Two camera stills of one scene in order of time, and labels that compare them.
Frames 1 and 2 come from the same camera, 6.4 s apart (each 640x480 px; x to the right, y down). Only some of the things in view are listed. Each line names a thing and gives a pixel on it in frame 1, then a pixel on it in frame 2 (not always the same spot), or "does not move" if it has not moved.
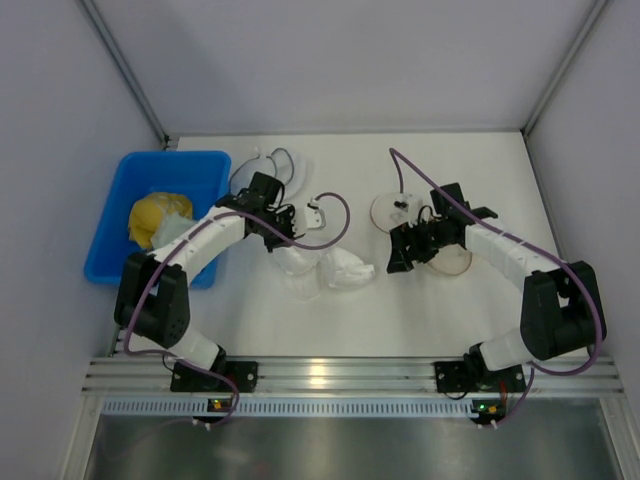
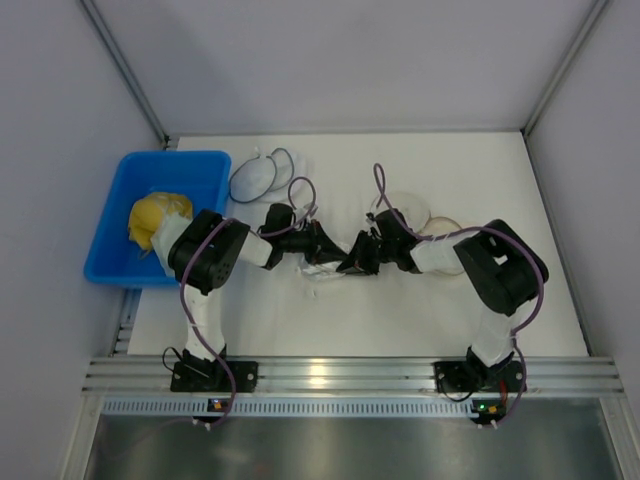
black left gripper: x=282 y=226 -> x=315 y=241
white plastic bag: x=170 y=227 does not move
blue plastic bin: x=203 y=177 does not move
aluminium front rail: x=340 y=376 does not move
